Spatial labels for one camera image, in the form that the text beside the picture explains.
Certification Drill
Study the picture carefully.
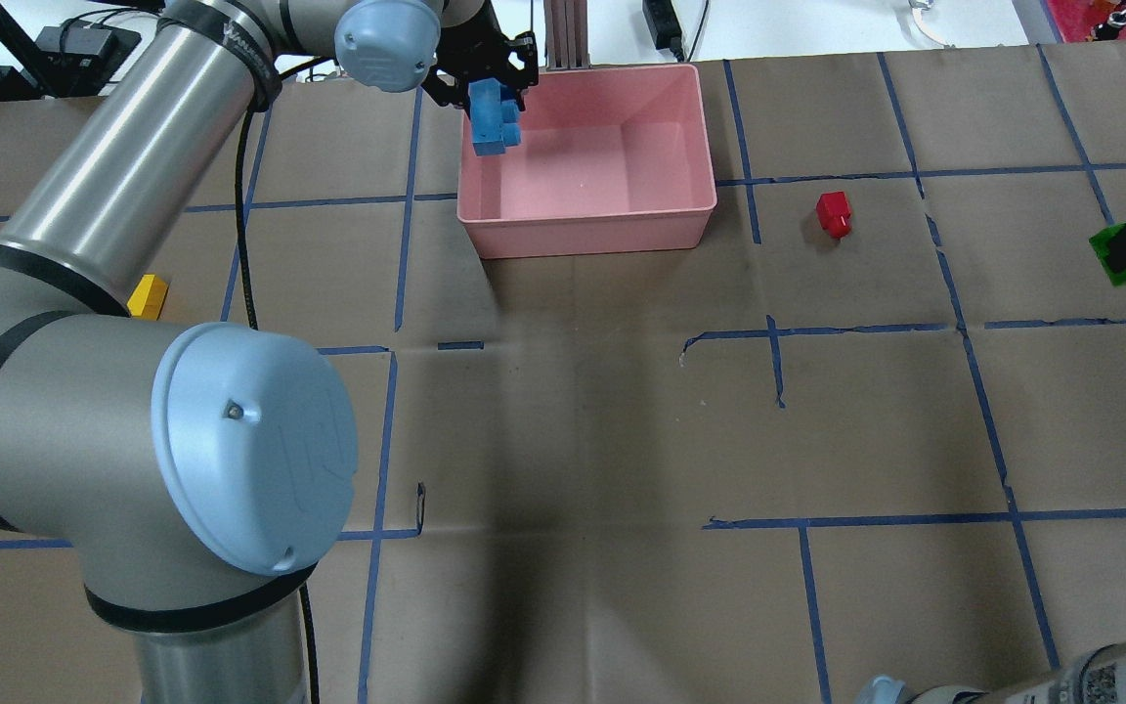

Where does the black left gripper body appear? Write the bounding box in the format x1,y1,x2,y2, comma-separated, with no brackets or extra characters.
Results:
421,1,540,110

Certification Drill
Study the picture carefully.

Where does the blue toy block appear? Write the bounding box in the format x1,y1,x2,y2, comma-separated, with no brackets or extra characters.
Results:
466,77,522,155

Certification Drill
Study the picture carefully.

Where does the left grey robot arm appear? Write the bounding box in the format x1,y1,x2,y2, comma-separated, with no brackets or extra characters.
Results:
0,1,538,703

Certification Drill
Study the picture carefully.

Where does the pink plastic box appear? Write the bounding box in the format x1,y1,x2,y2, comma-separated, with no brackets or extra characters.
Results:
456,64,716,260

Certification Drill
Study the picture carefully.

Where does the red parts tray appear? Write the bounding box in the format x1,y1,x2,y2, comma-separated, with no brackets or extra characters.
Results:
1052,0,1126,44

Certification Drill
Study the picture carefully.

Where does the black power adapter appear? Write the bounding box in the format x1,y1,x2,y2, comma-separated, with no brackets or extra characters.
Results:
640,0,685,62

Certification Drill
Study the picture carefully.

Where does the red toy block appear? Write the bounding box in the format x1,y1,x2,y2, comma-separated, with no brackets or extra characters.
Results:
816,191,854,240

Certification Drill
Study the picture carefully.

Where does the yellow toy block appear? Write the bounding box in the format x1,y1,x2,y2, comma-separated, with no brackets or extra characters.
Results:
128,273,169,321

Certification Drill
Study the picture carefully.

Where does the aluminium frame post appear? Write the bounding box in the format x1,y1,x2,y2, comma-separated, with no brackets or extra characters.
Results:
543,0,591,71

